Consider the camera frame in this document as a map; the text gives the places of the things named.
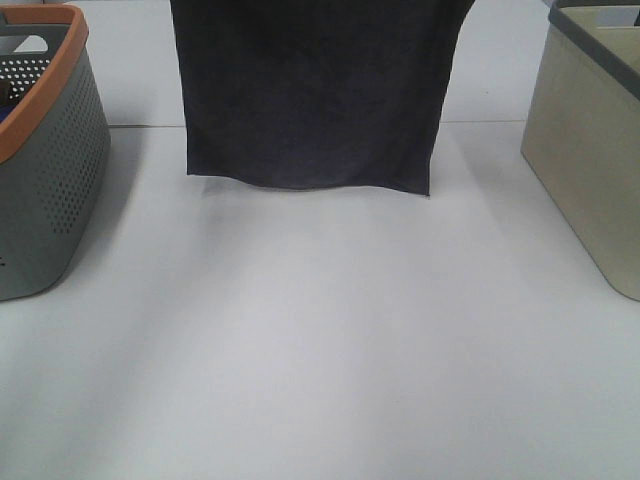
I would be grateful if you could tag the grey perforated basket orange rim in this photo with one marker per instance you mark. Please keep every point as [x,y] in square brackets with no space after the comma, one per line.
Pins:
[55,144]

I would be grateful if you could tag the beige basket grey rim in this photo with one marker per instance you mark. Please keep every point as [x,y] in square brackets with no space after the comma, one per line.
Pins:
[581,137]

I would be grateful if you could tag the dark grey towel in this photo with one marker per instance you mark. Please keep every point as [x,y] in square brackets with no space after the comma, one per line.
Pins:
[307,95]

